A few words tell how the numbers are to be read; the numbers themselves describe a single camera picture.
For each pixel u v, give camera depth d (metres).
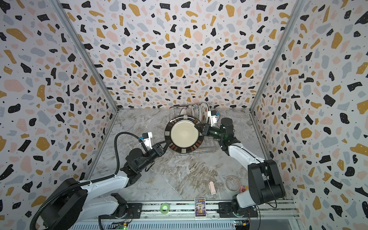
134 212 0.73
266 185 0.44
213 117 0.76
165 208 0.75
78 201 0.41
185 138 0.80
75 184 0.45
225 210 0.73
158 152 0.69
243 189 0.79
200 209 0.73
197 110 0.99
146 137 0.72
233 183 0.84
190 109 0.97
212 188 0.80
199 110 0.97
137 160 0.61
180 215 0.73
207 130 0.73
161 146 0.72
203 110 1.01
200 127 0.78
